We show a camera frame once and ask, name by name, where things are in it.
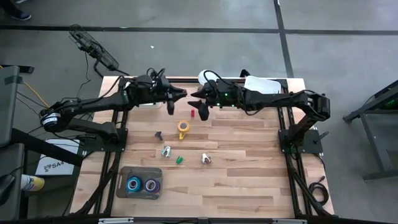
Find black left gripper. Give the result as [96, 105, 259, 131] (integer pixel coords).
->
[154, 83, 188, 116]

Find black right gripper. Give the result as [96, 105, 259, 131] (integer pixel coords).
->
[187, 81, 228, 122]

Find yellow tape roll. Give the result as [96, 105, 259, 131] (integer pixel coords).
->
[177, 119, 191, 133]

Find dark blue tape roll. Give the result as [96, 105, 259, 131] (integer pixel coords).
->
[143, 178, 161, 194]

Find light blue tape roll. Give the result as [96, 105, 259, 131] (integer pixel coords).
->
[125, 175, 143, 194]

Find white plastic storage bin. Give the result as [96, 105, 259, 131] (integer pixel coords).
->
[244, 75, 282, 95]
[123, 83, 163, 110]

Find grey plastic storage bin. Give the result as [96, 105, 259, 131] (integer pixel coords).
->
[116, 166, 164, 200]

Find white printed box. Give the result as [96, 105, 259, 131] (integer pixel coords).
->
[34, 139, 81, 177]

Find yellow white bottle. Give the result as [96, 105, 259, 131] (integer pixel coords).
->
[20, 174, 45, 192]

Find dark grey side stand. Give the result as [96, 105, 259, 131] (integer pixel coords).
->
[343, 80, 398, 182]
[0, 64, 86, 222]

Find person's leg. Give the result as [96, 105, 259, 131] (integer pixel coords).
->
[0, 0, 18, 15]

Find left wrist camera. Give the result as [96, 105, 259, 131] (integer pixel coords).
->
[159, 76, 172, 90]

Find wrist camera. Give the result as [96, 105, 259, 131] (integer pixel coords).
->
[208, 79, 224, 91]
[159, 76, 172, 90]

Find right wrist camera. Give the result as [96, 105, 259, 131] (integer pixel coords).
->
[208, 79, 224, 91]

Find black floor cable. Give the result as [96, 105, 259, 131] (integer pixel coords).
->
[76, 51, 93, 98]

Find black metal table frame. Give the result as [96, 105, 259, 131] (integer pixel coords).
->
[70, 76, 336, 224]

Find black lever handle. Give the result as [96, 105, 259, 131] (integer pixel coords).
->
[312, 130, 330, 145]

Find silver bracket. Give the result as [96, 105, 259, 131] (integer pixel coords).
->
[272, 218, 308, 224]
[98, 217, 134, 224]

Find yellow floor cable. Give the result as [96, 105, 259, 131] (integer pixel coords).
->
[0, 64, 50, 110]

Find coiled black cable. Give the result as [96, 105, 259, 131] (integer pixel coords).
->
[307, 175, 330, 207]

